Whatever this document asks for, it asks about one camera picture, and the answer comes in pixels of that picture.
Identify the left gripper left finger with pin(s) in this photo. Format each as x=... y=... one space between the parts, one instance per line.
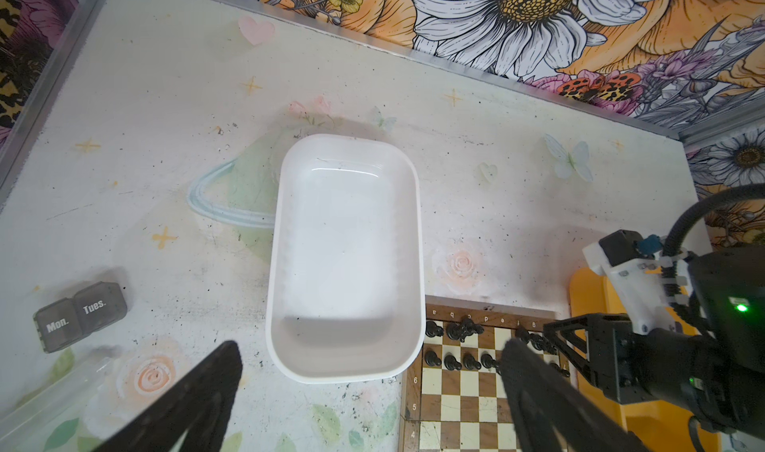
x=193 y=414

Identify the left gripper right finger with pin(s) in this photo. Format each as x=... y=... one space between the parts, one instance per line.
x=545 y=407

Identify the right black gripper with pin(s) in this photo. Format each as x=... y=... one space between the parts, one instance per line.
x=600 y=347

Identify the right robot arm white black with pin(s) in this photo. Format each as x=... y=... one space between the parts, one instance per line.
x=719 y=296

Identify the wooden chess board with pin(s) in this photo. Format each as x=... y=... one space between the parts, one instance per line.
x=453 y=398

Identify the yellow plastic bin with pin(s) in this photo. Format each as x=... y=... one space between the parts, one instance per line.
x=597 y=308

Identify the white plastic bin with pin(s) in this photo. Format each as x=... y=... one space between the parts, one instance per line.
x=346 y=298

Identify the small grey metal bracket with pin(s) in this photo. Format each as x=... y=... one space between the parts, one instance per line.
x=70 y=320

